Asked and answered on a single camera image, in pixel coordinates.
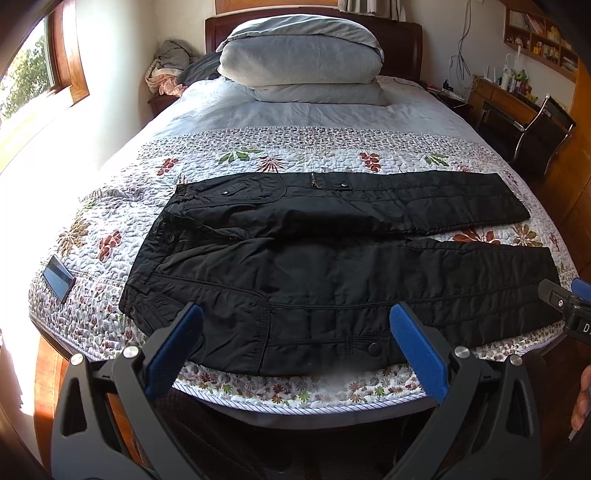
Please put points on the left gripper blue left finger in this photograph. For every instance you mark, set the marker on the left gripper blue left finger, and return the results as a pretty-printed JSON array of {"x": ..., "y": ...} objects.
[{"x": 143, "y": 378}]

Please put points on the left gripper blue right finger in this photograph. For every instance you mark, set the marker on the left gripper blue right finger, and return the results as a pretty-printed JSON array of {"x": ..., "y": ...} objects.
[{"x": 451, "y": 380}]

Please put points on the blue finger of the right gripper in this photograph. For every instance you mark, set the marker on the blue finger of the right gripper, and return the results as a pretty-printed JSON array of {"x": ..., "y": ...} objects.
[{"x": 581, "y": 288}]

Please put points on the black quilted pants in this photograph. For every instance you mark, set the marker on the black quilted pants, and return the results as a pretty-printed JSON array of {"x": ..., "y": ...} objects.
[{"x": 297, "y": 272}]

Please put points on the right hand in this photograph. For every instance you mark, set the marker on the right hand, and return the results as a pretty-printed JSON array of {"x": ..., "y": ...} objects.
[{"x": 581, "y": 408}]

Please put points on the black smartphone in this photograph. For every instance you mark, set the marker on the black smartphone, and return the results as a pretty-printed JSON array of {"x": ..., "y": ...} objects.
[{"x": 58, "y": 278}]

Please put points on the floral quilted bedspread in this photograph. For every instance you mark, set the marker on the floral quilted bedspread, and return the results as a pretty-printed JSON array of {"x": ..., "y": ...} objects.
[{"x": 215, "y": 130}]

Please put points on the black chrome chair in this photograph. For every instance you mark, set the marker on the black chrome chair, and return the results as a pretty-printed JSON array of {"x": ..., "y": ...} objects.
[{"x": 527, "y": 147}]

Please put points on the wooden desk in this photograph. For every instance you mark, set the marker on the wooden desk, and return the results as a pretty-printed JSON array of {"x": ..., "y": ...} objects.
[{"x": 515, "y": 106}]

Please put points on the dark bedside table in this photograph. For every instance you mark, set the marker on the dark bedside table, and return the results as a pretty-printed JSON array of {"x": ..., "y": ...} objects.
[{"x": 159, "y": 103}]

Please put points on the dark wooden headboard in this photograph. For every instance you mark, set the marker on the dark wooden headboard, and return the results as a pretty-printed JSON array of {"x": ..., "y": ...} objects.
[{"x": 402, "y": 42}]

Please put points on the pile of clothes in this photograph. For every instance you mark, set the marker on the pile of clothes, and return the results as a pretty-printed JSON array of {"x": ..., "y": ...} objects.
[{"x": 177, "y": 65}]

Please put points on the folded grey duvet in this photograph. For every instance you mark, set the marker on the folded grey duvet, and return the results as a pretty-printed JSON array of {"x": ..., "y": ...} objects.
[{"x": 305, "y": 69}]

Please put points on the wooden framed window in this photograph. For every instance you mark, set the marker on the wooden framed window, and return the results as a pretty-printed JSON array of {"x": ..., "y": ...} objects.
[{"x": 40, "y": 53}]

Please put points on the top grey pillow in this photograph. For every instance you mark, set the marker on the top grey pillow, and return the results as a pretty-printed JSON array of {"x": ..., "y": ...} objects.
[{"x": 305, "y": 25}]

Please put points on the wall bookshelf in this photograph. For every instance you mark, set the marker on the wall bookshelf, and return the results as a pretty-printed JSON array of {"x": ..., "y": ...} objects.
[{"x": 529, "y": 30}]

